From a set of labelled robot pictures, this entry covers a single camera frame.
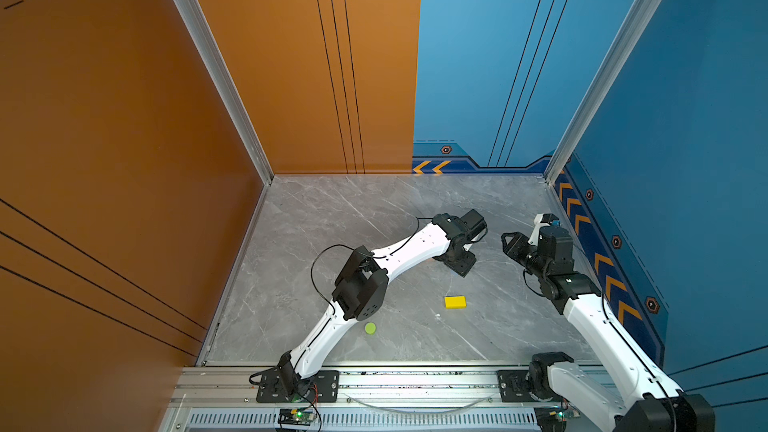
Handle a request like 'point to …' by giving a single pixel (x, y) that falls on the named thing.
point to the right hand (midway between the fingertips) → (502, 237)
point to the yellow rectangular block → (455, 302)
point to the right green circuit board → (554, 418)
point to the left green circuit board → (296, 416)
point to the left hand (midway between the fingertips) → (460, 262)
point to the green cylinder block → (370, 328)
